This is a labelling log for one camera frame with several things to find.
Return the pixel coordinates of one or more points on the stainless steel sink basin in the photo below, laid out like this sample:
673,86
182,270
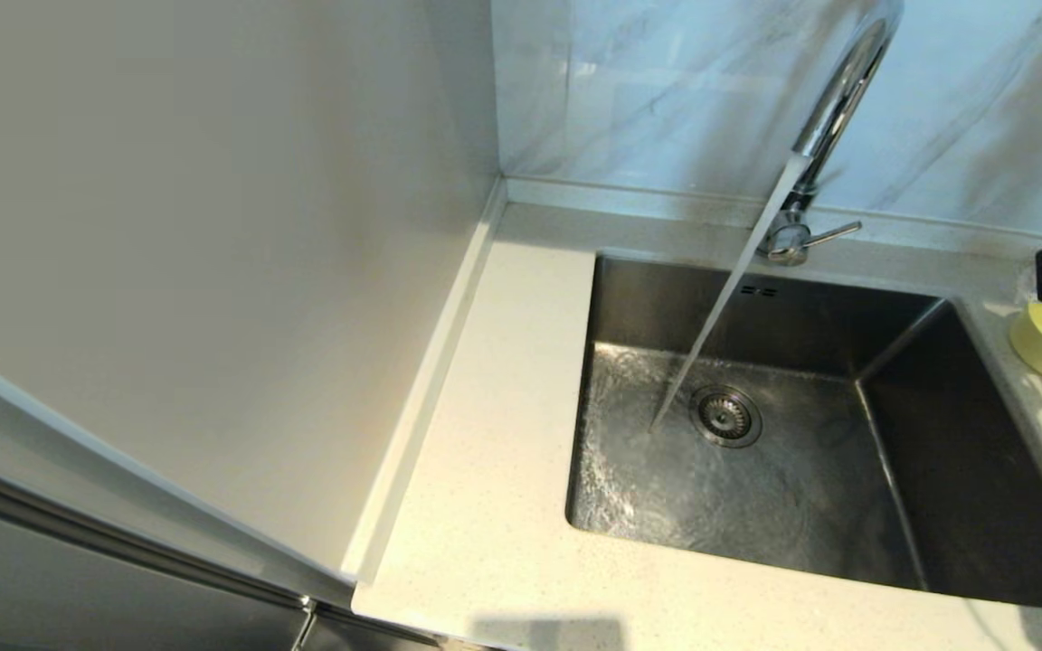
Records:
801,524

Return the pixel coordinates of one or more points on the speckled counter upstand strip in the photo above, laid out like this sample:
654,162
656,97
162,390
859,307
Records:
421,389
648,201

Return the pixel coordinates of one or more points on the round metal drain strainer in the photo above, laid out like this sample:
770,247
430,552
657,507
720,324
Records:
724,416

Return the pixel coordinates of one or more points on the running water stream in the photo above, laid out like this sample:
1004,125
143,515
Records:
709,327

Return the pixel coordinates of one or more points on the chrome gooseneck faucet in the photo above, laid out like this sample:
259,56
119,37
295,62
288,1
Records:
849,90

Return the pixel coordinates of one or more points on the tall grey cabinet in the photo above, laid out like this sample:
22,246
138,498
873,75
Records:
168,271

